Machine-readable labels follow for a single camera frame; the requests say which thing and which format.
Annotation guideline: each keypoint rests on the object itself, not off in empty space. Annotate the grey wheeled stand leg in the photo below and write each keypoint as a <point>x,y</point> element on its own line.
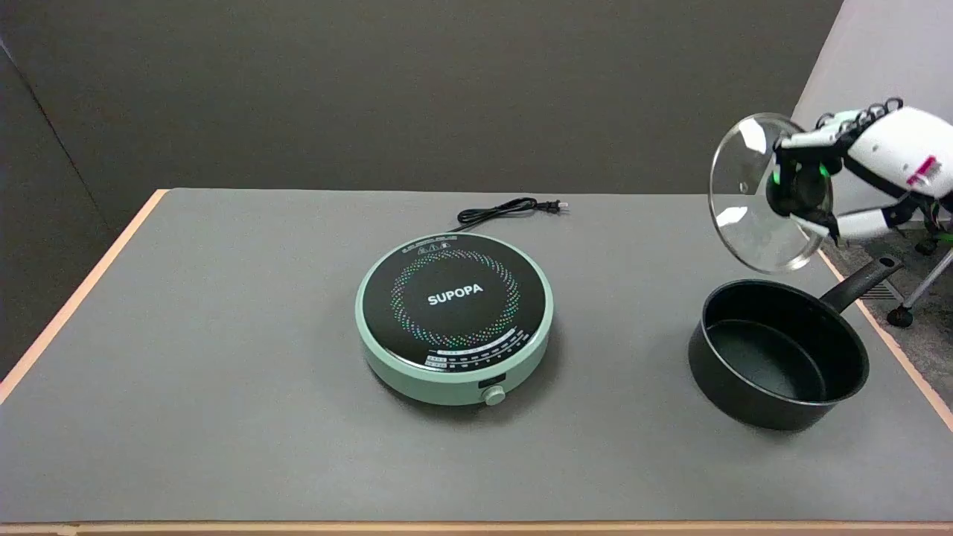
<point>919,294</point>

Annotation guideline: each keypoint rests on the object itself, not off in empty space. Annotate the green induction cooker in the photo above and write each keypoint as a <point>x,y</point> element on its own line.
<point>454,316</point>

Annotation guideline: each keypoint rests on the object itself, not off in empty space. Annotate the black saucepan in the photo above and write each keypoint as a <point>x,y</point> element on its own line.
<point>774,357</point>

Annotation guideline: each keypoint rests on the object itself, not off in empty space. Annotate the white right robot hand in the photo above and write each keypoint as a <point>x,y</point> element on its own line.
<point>890,145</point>

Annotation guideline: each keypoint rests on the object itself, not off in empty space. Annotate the glass pot lid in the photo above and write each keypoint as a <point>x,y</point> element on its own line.
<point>741,186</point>

